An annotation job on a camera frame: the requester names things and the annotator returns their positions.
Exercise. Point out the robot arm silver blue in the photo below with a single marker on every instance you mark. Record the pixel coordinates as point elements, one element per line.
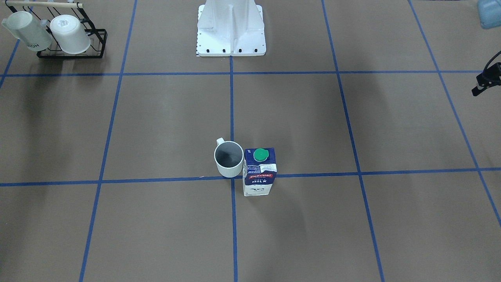
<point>489,12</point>

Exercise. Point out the black wire mug rack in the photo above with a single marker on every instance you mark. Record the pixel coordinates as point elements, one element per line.
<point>46,10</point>

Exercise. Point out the blue white milk carton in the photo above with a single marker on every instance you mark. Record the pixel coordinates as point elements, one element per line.
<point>259,171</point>

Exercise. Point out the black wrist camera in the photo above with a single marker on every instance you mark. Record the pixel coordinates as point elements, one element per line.
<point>489,77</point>

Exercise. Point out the white mug dark interior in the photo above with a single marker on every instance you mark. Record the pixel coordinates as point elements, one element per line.
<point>228,156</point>

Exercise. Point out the white mug on rack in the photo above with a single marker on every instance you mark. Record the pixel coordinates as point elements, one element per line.
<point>70,34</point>
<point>23,26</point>

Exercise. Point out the white camera mast pedestal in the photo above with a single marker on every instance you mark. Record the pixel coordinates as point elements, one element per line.
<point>230,28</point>

